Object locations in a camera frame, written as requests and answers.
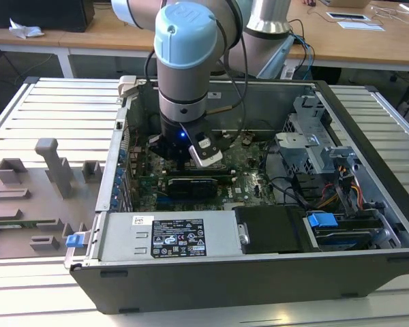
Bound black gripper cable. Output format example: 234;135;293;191
204;18;252;136

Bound black graphics card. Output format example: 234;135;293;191
166;176;219;198

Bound pale blue teach pendant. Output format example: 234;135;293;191
257;33;297;79

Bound black computer box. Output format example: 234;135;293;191
0;0;95;33

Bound metal drive cage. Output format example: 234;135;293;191
274;95;361;191

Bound green RAM stick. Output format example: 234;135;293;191
0;219;57;230

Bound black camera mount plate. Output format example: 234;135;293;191
183;126;222;161

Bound blue release latch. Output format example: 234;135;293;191
65;233;82;249

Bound white paper sheet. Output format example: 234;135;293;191
337;20;386;32

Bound black wire bundle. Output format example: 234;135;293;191
262;136;328;211

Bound blue disk carrier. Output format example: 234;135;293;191
306;211;362;251

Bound grey plastic case latch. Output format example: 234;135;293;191
117;75;137;99

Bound silver power supply unit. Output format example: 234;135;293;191
88;210;243;263

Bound grey parts rack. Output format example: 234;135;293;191
0;138;105;260

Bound green motherboard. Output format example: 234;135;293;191
127;131;277;212

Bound black plastic shroud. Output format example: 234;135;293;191
233;206;320;255

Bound wooden desk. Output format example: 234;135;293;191
0;0;409;74

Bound crumpled white paper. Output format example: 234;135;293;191
8;17;45;39

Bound yellow orange power wires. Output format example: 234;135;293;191
322;182;366;209

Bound black PC case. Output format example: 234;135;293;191
63;75;409;316

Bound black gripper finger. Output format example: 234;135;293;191
148;134;187;171
213;131;233;151

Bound silver metal handle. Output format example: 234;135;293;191
237;223;250;246

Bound white framed tablet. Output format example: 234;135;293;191
327;12;369;21

